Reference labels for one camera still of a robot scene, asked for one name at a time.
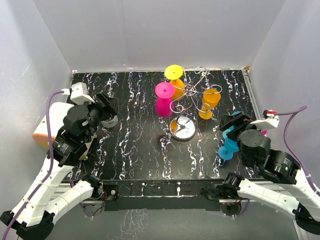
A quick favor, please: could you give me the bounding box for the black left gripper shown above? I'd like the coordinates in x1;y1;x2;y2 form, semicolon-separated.
74;91;118;143

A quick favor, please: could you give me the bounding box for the orange wine glass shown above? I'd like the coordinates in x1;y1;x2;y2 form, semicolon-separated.
164;64;186;100
198;89;221;120

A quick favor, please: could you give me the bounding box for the magenta wine glass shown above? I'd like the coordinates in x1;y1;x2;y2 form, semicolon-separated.
261;130;268;136
155;82;175;118

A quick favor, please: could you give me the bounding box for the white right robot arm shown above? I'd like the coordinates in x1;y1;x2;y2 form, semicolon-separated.
214;110;320;235

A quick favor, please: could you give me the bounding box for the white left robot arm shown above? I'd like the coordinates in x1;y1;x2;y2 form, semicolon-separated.
0;92;119;240

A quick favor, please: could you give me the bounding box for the blue wine glass back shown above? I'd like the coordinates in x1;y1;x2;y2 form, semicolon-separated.
222;111;241;139

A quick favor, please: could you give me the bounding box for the blue wine glass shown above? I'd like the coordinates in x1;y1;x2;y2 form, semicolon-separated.
222;111;241;139
218;137;239;161

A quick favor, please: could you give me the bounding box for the orange wine glass on rack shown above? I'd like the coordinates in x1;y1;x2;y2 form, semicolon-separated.
198;89;221;120

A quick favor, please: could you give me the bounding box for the blue wine glass front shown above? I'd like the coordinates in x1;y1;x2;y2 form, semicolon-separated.
218;137;239;161

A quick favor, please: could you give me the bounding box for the white orange appliance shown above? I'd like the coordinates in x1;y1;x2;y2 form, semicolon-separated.
32;102;90;160

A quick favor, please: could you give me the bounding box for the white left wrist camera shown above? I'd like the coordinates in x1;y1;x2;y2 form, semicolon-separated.
61;82;95;105

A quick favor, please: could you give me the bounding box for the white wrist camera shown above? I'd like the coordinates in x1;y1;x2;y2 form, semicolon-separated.
250;109;280;131
61;82;95;105

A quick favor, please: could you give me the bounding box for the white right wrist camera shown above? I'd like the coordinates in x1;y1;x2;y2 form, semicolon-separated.
250;109;280;131

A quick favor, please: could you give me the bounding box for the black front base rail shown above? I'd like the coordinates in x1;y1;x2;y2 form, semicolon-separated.
74;178;246;213

